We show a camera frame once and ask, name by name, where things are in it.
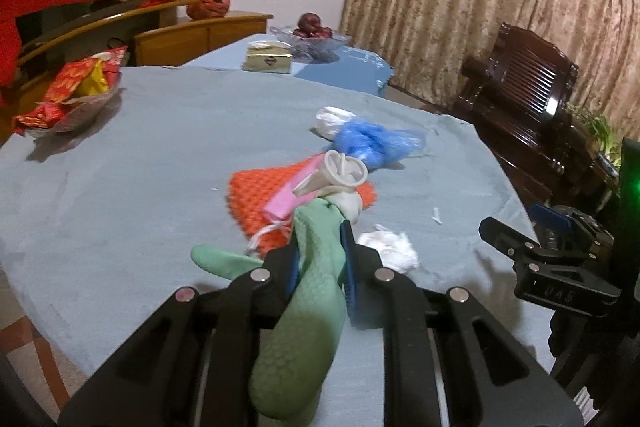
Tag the red apple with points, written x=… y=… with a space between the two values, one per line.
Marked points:
x=309 y=21
x=324 y=32
x=300 y=33

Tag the beige tissue box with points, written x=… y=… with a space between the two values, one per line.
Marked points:
x=267 y=59

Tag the yellow snack packet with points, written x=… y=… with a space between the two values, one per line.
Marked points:
x=92 y=79

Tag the orange knitted cloth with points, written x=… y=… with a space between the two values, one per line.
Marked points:
x=255 y=197

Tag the small white paper scrap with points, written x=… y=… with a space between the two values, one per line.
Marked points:
x=437 y=216

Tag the red plastic bag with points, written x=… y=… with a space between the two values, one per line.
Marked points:
x=207 y=7

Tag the pink paper piece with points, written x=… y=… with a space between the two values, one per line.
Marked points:
x=287 y=197

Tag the glass fruit bowl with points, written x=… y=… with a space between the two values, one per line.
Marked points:
x=325 y=44

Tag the blue plastic bag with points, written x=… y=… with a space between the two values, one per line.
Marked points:
x=370 y=142

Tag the small red snack packet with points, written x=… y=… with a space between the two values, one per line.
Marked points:
x=40 y=117

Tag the blue tablecloth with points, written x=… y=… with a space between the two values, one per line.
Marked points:
x=350 y=69

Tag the potted green plant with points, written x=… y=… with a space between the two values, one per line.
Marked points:
x=597 y=127

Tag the white tissue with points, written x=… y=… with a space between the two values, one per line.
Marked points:
x=392 y=249
x=332 y=121

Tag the wooden television cabinet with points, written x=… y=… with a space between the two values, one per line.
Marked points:
x=190 y=37

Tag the glass snack dish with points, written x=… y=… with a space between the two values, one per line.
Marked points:
x=95 y=112

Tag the white latex glove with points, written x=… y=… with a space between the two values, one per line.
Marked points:
x=345 y=177

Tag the dark wooden side table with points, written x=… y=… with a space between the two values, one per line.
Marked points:
x=590 y=177

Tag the dark wooden armchair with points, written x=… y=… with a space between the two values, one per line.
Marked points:
x=520 y=82

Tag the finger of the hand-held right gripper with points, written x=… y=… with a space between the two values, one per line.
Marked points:
x=552 y=217
x=530 y=272

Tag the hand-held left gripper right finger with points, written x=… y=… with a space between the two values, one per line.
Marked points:
x=350 y=277

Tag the large red snack packet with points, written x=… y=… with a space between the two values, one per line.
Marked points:
x=70 y=74

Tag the green rubber glove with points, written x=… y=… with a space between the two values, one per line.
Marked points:
x=310 y=297

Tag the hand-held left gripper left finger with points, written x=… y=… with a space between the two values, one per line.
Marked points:
x=270 y=287

